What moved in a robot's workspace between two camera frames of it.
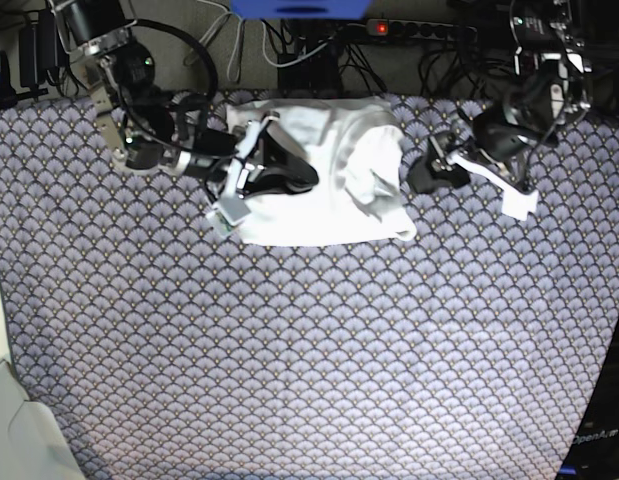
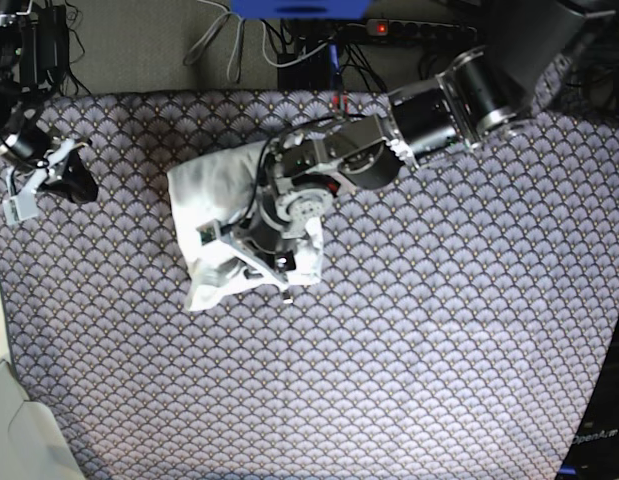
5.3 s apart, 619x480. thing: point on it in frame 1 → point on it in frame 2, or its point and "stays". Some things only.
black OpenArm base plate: x=599 y=448 stays
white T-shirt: x=359 y=193 → x=223 y=188
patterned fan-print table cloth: x=466 y=352 stays
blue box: x=302 y=9 stays
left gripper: x=226 y=157 → x=32 y=145
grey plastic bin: x=25 y=441 stays
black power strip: x=421 y=29 stays
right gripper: x=502 y=131 → x=270 y=233
